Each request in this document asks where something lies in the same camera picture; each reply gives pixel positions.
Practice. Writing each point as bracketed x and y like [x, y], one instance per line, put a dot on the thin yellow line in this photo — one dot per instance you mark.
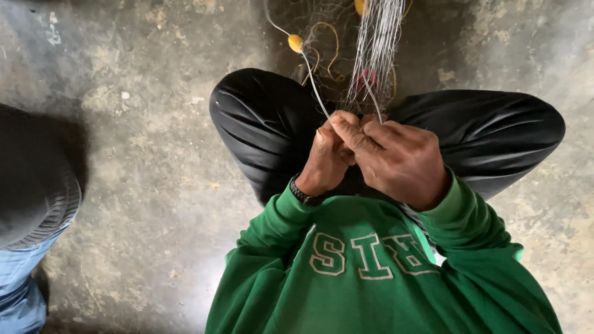
[335, 51]

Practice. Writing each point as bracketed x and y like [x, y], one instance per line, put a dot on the person's left hand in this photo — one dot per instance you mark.
[320, 167]

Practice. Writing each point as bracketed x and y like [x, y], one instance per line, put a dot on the yellow oval net float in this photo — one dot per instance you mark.
[295, 43]
[360, 6]

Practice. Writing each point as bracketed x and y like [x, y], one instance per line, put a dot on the black trousers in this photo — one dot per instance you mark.
[487, 134]

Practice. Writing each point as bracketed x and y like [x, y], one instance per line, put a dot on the person's right hand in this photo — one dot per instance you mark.
[399, 162]

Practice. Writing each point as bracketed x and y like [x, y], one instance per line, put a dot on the person's left fingers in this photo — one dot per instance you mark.
[325, 139]

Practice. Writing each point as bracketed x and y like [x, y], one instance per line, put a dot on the green lettered sweatshirt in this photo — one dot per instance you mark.
[371, 287]

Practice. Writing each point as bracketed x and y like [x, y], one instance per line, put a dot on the small pink object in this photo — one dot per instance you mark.
[365, 79]

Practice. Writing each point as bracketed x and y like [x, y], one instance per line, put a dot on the fine white fishing net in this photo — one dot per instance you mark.
[378, 51]

